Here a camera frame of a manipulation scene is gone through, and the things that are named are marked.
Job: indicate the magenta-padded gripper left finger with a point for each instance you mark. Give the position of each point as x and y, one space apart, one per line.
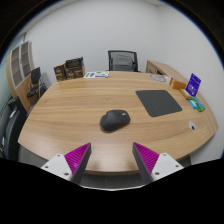
58 165

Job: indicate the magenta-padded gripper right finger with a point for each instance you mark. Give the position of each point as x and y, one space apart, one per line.
165 165

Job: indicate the black computer mouse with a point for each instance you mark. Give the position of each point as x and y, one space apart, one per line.
115 120

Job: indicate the dark grey mouse pad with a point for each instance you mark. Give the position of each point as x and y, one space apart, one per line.
158 102

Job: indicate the black high-back office chair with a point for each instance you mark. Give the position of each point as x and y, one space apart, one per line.
11 130

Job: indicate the small blue box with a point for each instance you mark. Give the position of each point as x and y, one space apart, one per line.
193 104

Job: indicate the green box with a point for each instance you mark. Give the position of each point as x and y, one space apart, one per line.
199 105

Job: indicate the small tan box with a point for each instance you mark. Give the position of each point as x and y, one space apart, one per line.
185 94

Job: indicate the orange cardboard box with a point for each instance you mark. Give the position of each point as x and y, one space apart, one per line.
177 84

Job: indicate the purple standing sign card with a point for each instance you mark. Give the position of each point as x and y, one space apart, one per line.
193 85

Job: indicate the small black chair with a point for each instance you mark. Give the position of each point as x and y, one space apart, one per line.
35 83

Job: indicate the round grey disc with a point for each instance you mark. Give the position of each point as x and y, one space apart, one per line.
157 78

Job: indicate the small brown cardboard box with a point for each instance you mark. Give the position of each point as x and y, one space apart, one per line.
60 72

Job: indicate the large brown cardboard box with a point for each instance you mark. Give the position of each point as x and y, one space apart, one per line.
75 73

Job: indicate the wooden side desk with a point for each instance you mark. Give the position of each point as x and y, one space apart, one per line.
165 68

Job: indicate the white printed paper sheet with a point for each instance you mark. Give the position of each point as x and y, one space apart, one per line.
96 74

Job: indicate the black open box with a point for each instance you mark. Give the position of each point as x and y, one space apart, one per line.
74 62

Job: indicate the wooden shelf unit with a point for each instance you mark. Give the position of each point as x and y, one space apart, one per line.
20 66

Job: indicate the black mesh office chair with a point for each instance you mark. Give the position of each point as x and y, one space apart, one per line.
122 61

